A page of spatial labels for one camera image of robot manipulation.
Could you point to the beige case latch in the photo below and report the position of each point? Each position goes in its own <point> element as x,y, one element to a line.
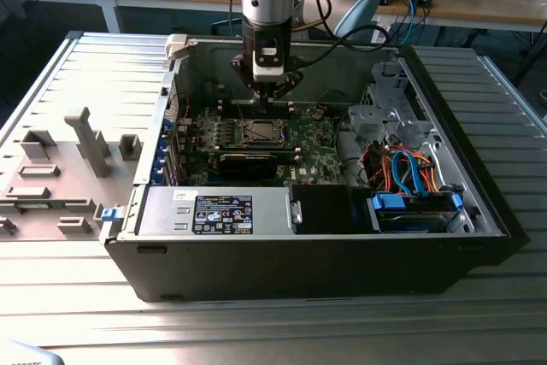
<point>175,46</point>

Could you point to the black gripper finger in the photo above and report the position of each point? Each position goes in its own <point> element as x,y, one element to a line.
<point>292,79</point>
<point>244,70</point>

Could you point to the grey power supply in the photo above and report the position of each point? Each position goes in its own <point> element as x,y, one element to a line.
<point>162,211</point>

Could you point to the black open PC case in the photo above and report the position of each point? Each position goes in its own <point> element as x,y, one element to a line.
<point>299,271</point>

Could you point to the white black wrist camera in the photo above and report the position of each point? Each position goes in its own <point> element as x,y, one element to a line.
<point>269,71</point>

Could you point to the green RAM stick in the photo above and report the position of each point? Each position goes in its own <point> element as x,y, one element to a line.
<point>38,206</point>

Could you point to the silver coin battery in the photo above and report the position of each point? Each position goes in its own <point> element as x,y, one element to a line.
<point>317,115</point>

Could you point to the hard disk in blue carrier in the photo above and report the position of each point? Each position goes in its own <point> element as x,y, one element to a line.
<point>386,202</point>

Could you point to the RAM slot with black clips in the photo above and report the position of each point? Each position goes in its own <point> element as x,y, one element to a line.
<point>282,115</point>

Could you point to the black plastic shroud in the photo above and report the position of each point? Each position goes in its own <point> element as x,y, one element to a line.
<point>325,211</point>

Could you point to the green motherboard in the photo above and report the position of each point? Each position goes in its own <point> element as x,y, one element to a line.
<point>316,155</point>

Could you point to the CPU socket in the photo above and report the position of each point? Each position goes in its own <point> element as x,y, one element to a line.
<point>287,143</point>

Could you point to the grey parts rack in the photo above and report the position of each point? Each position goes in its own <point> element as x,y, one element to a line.
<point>64,155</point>

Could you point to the silver metal drive cage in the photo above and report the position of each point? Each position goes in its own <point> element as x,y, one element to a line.
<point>376,121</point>

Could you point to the silver green CPU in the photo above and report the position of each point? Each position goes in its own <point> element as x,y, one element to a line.
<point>262,130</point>

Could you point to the black graphics card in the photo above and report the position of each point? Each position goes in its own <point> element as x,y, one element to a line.
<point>248,166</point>

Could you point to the blue case latch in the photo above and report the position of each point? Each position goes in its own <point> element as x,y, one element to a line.
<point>111,214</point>

